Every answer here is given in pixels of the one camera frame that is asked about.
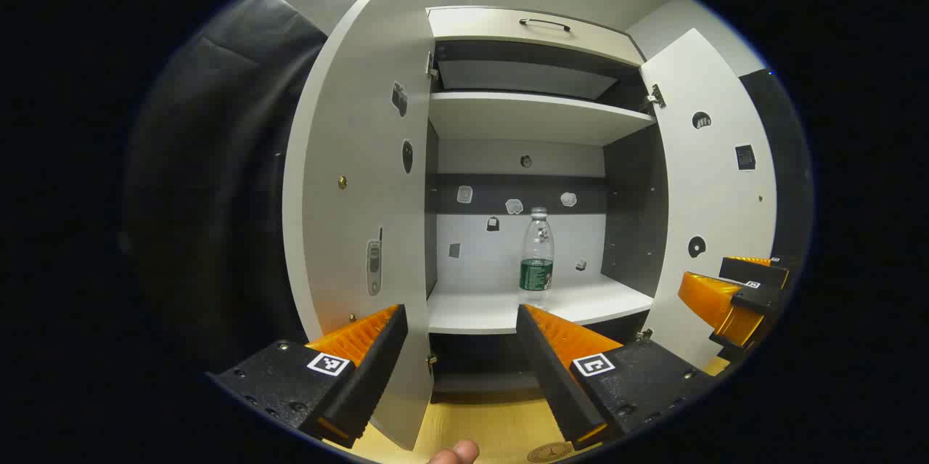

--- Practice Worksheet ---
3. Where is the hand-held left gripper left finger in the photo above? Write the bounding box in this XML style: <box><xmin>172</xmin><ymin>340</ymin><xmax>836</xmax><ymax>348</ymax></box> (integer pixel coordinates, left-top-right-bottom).
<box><xmin>207</xmin><ymin>304</ymin><xmax>409</xmax><ymax>449</ymax></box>

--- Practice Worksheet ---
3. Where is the white door with headphones sticker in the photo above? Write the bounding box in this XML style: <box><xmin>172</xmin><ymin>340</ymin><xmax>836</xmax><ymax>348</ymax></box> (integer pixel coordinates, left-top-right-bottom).
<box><xmin>639</xmin><ymin>28</ymin><xmax>779</xmax><ymax>370</ymax></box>

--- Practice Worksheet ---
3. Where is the white cabinet drawer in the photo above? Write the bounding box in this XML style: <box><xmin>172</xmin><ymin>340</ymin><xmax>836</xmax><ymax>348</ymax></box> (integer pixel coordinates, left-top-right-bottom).
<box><xmin>426</xmin><ymin>7</ymin><xmax>647</xmax><ymax>67</ymax></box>

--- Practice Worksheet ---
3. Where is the white thin cabinet shelf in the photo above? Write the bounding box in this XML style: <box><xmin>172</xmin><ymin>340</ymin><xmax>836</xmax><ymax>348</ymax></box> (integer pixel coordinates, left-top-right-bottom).
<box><xmin>427</xmin><ymin>275</ymin><xmax>654</xmax><ymax>335</ymax></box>

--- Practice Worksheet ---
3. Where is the white cabinet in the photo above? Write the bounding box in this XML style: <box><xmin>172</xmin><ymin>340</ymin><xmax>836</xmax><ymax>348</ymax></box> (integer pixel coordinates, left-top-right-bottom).
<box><xmin>425</xmin><ymin>5</ymin><xmax>668</xmax><ymax>407</ymax></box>

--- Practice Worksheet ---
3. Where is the clear plastic bottle green label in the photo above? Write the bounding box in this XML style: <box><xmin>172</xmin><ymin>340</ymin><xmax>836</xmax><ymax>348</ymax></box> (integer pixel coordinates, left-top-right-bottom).
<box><xmin>519</xmin><ymin>207</ymin><xmax>555</xmax><ymax>309</ymax></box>

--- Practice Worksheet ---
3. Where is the black drawer handle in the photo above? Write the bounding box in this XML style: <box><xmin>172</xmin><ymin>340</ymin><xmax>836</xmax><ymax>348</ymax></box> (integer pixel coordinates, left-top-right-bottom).
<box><xmin>518</xmin><ymin>17</ymin><xmax>572</xmax><ymax>33</ymax></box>

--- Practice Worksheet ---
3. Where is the white door with camera sticker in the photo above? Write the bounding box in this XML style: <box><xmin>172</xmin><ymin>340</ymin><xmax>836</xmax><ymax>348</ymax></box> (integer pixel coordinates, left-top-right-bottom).
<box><xmin>282</xmin><ymin>0</ymin><xmax>436</xmax><ymax>450</ymax></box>

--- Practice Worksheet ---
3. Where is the black backdrop cloth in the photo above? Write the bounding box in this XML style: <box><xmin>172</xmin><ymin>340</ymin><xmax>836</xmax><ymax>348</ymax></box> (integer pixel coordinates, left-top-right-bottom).
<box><xmin>122</xmin><ymin>0</ymin><xmax>329</xmax><ymax>378</ymax></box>
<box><xmin>739</xmin><ymin>68</ymin><xmax>815</xmax><ymax>269</ymax></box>

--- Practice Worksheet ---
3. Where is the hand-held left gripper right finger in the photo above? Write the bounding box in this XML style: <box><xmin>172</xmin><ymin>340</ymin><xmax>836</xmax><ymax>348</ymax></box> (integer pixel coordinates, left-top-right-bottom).
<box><xmin>516</xmin><ymin>304</ymin><xmax>719</xmax><ymax>450</ymax></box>

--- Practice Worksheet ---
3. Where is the white thick cabinet shelf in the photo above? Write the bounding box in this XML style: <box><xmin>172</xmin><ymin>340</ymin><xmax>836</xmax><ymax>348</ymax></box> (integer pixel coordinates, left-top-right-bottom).
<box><xmin>428</xmin><ymin>91</ymin><xmax>658</xmax><ymax>147</ymax></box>

